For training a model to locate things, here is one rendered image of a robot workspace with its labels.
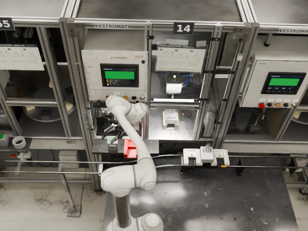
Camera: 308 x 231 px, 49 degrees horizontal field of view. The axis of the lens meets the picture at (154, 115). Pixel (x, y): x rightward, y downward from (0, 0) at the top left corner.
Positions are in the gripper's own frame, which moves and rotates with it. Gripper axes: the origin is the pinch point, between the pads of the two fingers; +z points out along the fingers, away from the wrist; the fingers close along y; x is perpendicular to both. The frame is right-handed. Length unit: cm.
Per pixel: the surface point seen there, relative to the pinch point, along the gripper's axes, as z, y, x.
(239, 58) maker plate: -109, -24, -1
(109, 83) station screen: -38.0, 26.4, -9.8
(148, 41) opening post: -80, 27, -9
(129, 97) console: -34.9, 6.3, -10.9
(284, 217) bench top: -49, -130, 57
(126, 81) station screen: -47, 19, -8
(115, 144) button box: 4.3, -10.2, -1.9
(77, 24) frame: -62, 67, -13
